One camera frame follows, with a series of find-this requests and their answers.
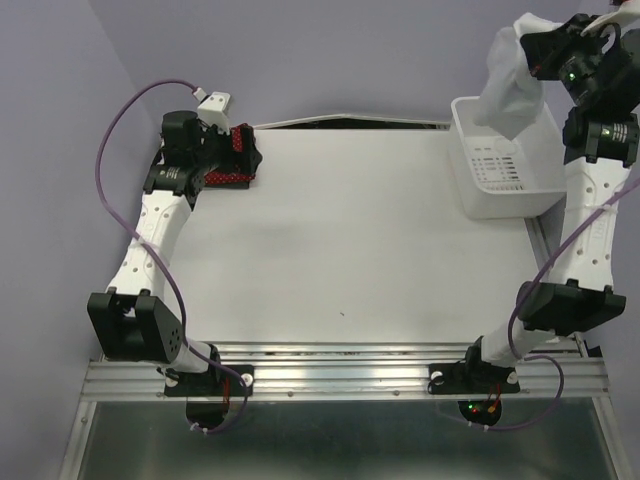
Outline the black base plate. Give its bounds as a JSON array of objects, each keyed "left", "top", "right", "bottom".
[
  {"left": 164, "top": 369, "right": 244, "bottom": 398},
  {"left": 427, "top": 361, "right": 521, "bottom": 396}
]

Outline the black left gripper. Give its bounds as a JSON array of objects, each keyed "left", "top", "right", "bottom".
[{"left": 192, "top": 118, "right": 261, "bottom": 176}]

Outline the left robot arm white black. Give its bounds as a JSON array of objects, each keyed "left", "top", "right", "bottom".
[{"left": 87, "top": 110, "right": 262, "bottom": 394}]

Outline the white plastic bin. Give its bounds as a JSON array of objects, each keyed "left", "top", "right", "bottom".
[{"left": 448, "top": 96, "right": 566, "bottom": 220}]

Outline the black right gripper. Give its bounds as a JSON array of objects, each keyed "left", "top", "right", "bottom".
[{"left": 519, "top": 13, "right": 611, "bottom": 108}]

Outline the dark grey dotted skirt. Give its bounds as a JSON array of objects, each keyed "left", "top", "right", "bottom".
[{"left": 205, "top": 172, "right": 255, "bottom": 190}]

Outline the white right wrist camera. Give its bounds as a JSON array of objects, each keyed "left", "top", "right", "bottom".
[{"left": 581, "top": 0, "right": 640, "bottom": 36}]

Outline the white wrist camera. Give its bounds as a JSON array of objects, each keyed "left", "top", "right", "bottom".
[
  {"left": 581, "top": 0, "right": 640, "bottom": 36},
  {"left": 194, "top": 89, "right": 232, "bottom": 135}
]

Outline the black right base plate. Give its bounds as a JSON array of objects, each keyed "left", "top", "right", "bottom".
[{"left": 427, "top": 361, "right": 521, "bottom": 396}]

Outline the red dotted skirt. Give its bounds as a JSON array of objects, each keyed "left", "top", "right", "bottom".
[{"left": 204, "top": 123, "right": 263, "bottom": 190}]

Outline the white garment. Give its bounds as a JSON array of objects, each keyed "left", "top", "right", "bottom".
[{"left": 474, "top": 13, "right": 560, "bottom": 140}]

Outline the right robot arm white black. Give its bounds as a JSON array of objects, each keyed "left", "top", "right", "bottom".
[{"left": 460, "top": 2, "right": 639, "bottom": 390}]

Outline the aluminium rail frame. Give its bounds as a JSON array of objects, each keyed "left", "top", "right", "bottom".
[{"left": 81, "top": 340, "right": 610, "bottom": 402}]

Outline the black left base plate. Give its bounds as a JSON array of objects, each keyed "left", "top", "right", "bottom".
[{"left": 164, "top": 369, "right": 244, "bottom": 398}]

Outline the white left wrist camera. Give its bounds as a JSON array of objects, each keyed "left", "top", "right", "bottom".
[{"left": 194, "top": 89, "right": 232, "bottom": 135}]

